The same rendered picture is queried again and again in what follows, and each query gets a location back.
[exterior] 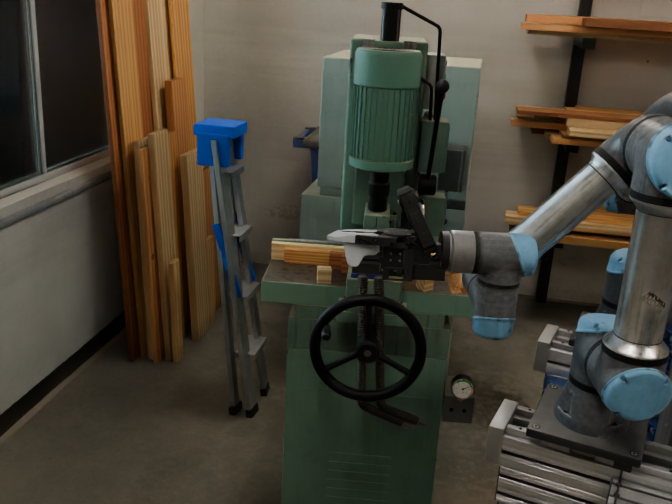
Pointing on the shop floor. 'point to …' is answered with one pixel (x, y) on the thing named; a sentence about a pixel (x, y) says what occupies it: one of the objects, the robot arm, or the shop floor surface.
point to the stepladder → (222, 203)
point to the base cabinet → (358, 435)
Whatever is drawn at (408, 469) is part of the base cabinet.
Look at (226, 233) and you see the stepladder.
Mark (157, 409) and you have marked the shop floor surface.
